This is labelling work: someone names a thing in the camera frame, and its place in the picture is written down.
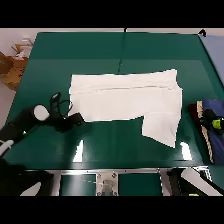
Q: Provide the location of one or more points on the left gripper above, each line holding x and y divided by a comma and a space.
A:
70, 120

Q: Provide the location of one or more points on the dark red garment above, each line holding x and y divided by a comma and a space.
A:
194, 115

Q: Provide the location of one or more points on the brown cardboard box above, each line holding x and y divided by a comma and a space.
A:
13, 71

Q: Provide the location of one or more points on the blue garment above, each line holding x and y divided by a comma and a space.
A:
217, 143

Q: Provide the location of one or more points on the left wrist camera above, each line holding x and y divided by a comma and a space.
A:
55, 101

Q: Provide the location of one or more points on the beige garment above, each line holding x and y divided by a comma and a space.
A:
204, 138

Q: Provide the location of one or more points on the open cardboard box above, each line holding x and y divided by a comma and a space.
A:
23, 49

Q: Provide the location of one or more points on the white shirt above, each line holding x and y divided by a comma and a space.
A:
126, 98

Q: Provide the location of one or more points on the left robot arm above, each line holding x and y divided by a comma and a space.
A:
23, 121

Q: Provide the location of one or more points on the silver frame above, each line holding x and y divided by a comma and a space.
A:
106, 176

